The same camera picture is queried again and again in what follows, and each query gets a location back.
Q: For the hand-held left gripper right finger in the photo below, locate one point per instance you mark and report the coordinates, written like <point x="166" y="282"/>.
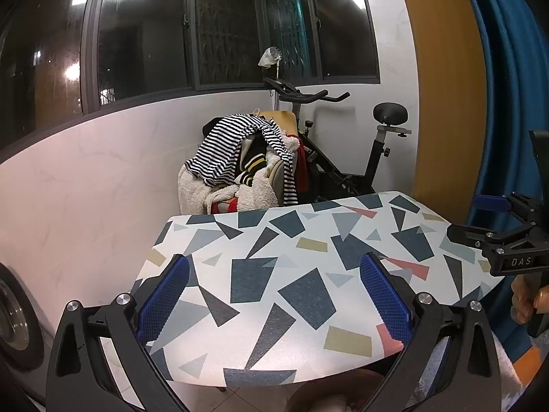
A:
<point x="386" y="296"/>

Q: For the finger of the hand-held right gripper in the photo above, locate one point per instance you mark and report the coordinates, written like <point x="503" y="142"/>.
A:
<point x="491" y="204"/>
<point x="467" y="234"/>

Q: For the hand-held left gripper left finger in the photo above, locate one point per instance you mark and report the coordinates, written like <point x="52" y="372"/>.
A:
<point x="165" y="296"/>

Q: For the maroon plastic basin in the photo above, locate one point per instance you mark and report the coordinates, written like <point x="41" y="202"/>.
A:
<point x="326" y="388"/>

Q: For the person's right hand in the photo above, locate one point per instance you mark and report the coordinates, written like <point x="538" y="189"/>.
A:
<point x="521" y="300"/>

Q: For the geometric patterned tablecloth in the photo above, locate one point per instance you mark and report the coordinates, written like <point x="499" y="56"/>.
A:
<point x="257" y="274"/>

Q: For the red folded cloth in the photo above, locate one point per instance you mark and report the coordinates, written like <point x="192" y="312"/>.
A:
<point x="229" y="205"/>

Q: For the wooden door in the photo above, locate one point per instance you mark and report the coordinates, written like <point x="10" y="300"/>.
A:
<point x="441" y="94"/>

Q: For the black exercise bike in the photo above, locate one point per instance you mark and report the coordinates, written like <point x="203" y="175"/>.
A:
<point x="377" y="150"/>

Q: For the blue curtain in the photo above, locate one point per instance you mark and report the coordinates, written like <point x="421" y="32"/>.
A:
<point x="514" y="73"/>

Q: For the red hanging garment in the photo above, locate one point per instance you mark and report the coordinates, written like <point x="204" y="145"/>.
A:
<point x="302" y="171"/>

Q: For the grey washing machine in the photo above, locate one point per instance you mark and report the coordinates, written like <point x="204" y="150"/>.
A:
<point x="8" y="322"/>

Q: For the dark jacket with yellow stripes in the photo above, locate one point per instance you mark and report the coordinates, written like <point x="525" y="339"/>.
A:
<point x="253" y="163"/>

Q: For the black white striped shirt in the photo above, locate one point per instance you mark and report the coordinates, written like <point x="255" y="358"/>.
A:
<point x="223" y="141"/>

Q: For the white plastic bag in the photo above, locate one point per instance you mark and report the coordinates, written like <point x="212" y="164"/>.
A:
<point x="269" y="56"/>

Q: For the dark framed window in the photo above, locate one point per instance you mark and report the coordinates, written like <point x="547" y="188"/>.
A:
<point x="141" y="30"/>

